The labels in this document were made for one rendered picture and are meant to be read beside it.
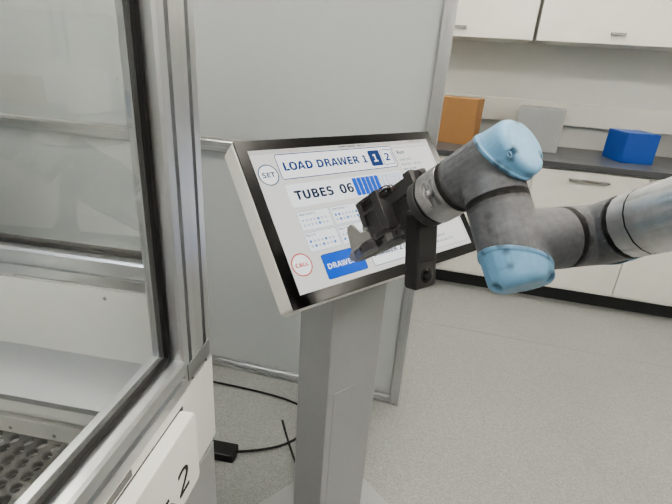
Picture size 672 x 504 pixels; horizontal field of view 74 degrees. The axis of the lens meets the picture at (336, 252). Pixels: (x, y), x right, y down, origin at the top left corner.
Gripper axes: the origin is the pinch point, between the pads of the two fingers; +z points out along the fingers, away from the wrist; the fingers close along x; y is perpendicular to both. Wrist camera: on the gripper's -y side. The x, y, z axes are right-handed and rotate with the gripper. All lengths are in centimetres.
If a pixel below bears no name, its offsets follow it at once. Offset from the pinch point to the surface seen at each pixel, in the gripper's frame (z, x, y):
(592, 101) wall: 53, -291, 71
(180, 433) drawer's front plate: -2.8, 36.6, -14.5
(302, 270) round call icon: 3.4, 9.2, 1.3
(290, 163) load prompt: 3.4, 3.6, 21.1
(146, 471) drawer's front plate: -5.2, 41.4, -16.5
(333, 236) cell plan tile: 3.4, 0.4, 5.9
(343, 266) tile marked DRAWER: 3.4, 0.8, 0.0
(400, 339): 79, -72, -23
